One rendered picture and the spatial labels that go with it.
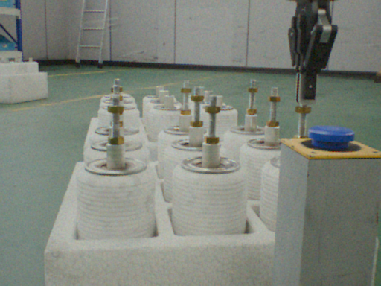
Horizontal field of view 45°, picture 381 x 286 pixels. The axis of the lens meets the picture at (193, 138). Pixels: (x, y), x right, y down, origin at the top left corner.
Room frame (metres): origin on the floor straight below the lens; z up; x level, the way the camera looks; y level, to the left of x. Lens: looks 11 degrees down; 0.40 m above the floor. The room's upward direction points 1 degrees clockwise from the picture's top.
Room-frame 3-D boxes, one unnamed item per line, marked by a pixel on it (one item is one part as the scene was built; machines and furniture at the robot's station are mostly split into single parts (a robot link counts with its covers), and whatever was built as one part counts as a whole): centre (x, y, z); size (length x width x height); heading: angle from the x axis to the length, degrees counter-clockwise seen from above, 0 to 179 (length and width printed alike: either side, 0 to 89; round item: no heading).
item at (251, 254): (0.69, 0.00, 0.09); 0.39 x 0.39 x 0.18; 9
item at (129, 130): (0.78, 0.13, 0.25); 0.08 x 0.08 x 0.01
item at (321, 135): (0.41, -0.12, 0.32); 0.04 x 0.04 x 0.02
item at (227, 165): (0.57, -0.02, 0.25); 0.08 x 0.08 x 0.01
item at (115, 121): (0.55, 0.09, 0.30); 0.01 x 0.01 x 0.08; 57
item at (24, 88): (3.18, 1.29, 0.09); 0.39 x 0.39 x 0.18; 71
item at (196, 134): (0.69, 0.00, 0.26); 0.02 x 0.02 x 0.03
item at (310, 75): (0.57, -0.14, 0.36); 0.03 x 0.01 x 0.05; 4
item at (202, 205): (0.57, -0.02, 0.16); 0.10 x 0.10 x 0.18
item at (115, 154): (0.55, 0.09, 0.26); 0.02 x 0.02 x 0.03
